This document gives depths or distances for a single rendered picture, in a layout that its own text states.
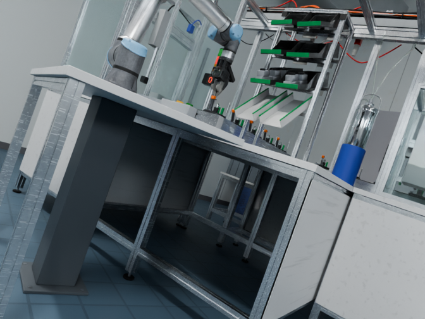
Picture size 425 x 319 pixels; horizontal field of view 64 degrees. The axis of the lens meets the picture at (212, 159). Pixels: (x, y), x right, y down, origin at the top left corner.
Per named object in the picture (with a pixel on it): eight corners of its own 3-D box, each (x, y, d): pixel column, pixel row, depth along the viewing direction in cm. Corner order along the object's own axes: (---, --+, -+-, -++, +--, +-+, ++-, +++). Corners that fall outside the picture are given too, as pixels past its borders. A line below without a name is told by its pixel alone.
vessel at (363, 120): (363, 147, 219) (383, 92, 219) (341, 142, 227) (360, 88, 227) (366, 152, 230) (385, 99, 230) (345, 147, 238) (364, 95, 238)
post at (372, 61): (330, 183, 259) (393, 10, 257) (324, 181, 261) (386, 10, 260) (331, 184, 263) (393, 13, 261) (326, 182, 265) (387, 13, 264)
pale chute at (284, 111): (281, 128, 161) (280, 119, 158) (260, 123, 170) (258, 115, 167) (314, 103, 175) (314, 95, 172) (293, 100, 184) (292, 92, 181)
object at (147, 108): (65, 74, 96) (68, 64, 96) (30, 74, 169) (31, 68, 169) (242, 146, 137) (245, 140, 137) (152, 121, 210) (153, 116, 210)
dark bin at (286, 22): (291, 24, 170) (293, 8, 168) (271, 25, 179) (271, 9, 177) (321, 27, 188) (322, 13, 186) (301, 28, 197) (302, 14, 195)
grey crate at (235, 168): (271, 190, 366) (277, 170, 366) (224, 172, 401) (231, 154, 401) (284, 194, 401) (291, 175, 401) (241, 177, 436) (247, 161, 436)
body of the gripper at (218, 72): (209, 76, 189) (216, 55, 189) (217, 81, 196) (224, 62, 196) (220, 78, 185) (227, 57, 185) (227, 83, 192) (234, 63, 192)
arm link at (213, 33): (220, 21, 176) (236, 31, 182) (209, 24, 185) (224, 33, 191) (215, 35, 176) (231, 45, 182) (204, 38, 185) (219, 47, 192)
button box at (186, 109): (186, 116, 175) (190, 104, 175) (158, 108, 187) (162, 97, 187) (193, 119, 181) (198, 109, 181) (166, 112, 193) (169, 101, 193)
